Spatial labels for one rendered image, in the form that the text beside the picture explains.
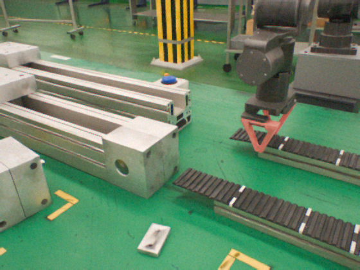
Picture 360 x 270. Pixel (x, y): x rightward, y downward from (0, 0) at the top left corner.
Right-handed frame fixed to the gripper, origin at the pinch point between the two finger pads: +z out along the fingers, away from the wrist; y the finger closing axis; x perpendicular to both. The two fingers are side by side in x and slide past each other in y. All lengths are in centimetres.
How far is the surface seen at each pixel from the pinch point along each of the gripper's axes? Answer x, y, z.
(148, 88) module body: -31.5, -2.3, -4.6
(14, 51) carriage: -78, 2, -9
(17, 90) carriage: -53, 19, -7
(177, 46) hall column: -198, -262, 56
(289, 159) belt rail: 5.3, 1.3, 2.2
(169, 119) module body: -20.7, 4.2, -1.2
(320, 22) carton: -81, -474, 54
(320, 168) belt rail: 11.0, 1.9, 2.1
